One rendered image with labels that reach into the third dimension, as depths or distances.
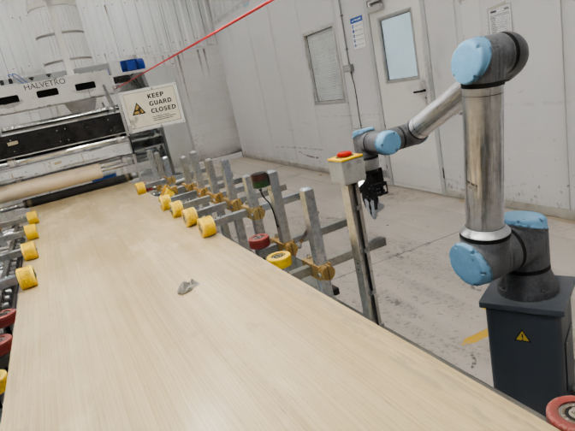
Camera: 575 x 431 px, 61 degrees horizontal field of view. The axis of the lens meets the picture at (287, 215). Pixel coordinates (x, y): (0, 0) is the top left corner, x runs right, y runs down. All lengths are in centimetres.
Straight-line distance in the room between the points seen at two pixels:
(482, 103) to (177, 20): 969
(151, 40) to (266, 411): 1004
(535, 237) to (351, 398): 100
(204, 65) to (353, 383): 1014
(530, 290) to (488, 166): 48
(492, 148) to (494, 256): 33
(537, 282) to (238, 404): 114
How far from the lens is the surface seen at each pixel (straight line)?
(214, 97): 1083
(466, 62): 145
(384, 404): 88
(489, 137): 148
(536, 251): 173
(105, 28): 1066
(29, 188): 416
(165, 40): 1074
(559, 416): 85
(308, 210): 154
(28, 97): 442
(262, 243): 179
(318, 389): 94
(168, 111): 422
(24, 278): 202
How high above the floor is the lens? 144
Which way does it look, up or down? 15 degrees down
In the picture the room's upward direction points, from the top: 12 degrees counter-clockwise
